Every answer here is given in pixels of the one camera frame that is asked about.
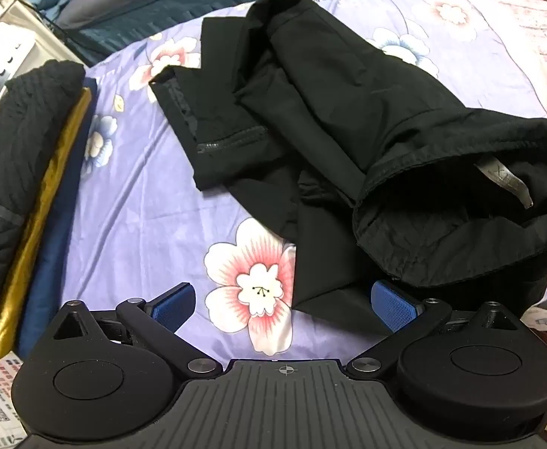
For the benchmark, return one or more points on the purple floral bed sheet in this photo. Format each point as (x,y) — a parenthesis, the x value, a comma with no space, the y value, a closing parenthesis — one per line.
(161,206)

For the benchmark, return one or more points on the pink patterned blanket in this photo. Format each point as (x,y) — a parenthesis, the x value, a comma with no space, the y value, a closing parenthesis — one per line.
(544,42)

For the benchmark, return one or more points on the teal bed cover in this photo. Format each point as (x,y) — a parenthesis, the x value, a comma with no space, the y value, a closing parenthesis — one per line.
(161,23)

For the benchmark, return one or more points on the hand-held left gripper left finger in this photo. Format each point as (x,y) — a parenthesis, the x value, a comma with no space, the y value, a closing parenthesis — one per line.
(175,306)

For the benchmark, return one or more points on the folded gold satin cloth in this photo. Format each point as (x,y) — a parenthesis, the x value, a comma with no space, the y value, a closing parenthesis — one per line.
(30,243)

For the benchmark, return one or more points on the white appliance with knobs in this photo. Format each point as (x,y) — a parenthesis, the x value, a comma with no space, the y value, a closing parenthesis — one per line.
(2,51)

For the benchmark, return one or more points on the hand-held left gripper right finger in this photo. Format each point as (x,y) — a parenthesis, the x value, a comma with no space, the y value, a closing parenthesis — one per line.
(392,306)

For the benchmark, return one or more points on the folded black knit sweater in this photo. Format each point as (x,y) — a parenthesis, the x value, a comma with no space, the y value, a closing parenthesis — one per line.
(6,173)

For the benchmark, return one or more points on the folded navy blue cloth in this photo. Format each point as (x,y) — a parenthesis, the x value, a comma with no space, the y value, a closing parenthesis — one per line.
(48,262)

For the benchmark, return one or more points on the black garment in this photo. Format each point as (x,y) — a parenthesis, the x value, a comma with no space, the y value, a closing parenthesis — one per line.
(325,126)

